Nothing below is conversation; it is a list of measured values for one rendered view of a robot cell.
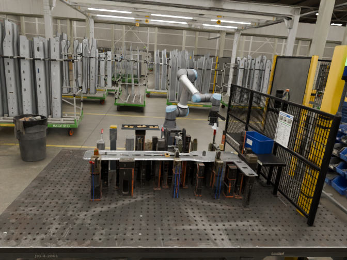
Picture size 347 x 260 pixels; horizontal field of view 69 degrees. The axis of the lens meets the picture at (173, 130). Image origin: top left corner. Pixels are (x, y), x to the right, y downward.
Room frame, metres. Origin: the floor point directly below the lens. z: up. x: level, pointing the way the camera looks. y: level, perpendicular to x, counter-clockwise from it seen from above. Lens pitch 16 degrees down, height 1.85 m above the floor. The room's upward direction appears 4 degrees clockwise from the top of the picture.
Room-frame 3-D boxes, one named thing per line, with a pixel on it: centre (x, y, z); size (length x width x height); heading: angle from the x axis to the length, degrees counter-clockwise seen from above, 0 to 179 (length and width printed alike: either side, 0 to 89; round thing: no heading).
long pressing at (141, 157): (2.10, 0.06, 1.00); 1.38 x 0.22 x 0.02; 100
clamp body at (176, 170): (1.95, -0.05, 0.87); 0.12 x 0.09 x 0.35; 10
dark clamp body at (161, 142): (2.30, 0.11, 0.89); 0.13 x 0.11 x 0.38; 10
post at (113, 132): (2.35, 0.58, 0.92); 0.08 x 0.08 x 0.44; 10
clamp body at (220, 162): (1.98, -0.40, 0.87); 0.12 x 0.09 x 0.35; 10
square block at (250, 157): (2.11, -0.71, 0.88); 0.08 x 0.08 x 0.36; 10
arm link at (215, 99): (2.33, -0.37, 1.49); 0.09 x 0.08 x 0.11; 35
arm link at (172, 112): (2.70, 0.04, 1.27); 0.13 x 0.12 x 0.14; 125
